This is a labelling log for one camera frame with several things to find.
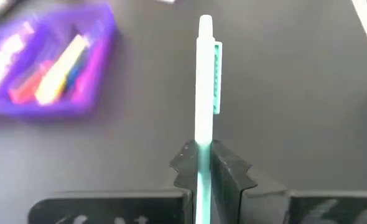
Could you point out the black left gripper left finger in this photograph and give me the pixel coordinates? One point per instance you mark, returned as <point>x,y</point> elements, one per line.
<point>188,165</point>

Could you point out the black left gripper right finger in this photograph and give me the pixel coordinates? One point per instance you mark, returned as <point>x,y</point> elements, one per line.
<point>230,186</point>

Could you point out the white and teal pen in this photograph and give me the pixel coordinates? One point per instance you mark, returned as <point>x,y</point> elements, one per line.
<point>204,77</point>

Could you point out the pink marker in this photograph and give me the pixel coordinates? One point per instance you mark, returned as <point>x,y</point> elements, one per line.
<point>88,77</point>

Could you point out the blue marker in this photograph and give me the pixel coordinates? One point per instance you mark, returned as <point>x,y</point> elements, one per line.
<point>74,76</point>

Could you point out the purple plastic pencil case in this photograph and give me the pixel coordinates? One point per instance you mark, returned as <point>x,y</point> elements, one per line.
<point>46,110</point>

